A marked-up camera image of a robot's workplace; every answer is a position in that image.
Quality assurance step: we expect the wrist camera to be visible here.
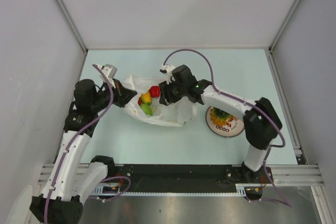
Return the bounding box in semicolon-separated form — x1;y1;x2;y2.
160;65;175;84
94;64;118;80

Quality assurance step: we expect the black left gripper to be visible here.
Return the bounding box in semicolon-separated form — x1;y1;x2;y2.
91;78;137;112

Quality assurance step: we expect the white slotted cable duct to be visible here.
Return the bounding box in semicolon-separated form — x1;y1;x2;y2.
89;181;268;200

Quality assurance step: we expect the red fake pepper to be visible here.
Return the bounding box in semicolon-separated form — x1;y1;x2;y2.
149;86;161;98

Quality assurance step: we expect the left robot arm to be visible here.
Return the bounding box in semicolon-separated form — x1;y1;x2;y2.
29;79;137;223

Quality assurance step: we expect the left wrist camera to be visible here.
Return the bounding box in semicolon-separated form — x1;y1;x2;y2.
94;64;118;80

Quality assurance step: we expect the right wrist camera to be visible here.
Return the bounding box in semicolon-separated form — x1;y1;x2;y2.
160;65;175;84

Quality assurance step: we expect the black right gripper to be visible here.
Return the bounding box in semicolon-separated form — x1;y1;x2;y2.
159;77;187;106

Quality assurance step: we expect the round printed plate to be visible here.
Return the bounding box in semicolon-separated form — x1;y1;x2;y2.
205;106;245;138

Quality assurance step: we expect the orange fake pineapple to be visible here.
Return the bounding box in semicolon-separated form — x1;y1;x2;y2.
210;107;233;126

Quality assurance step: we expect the left aluminium corner post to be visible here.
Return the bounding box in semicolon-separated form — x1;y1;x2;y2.
54;0;88;56

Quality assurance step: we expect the right aluminium corner post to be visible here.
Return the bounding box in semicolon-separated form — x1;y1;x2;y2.
268;0;303;54

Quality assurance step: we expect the green fake fruit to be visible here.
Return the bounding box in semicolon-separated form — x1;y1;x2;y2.
140;103;153;116

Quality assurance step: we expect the yellow fake mango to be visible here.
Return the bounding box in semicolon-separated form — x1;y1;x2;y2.
138;92;152;105

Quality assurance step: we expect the aluminium corner post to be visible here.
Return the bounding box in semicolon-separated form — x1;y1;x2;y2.
268;0;303;54
54;0;88;56

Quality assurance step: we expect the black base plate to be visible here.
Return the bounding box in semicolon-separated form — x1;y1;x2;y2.
103;164;272;188

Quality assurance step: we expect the white plastic bag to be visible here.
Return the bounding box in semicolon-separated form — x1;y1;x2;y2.
121;75;197;127

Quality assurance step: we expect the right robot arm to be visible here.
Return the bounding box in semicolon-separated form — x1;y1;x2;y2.
159;65;282;183

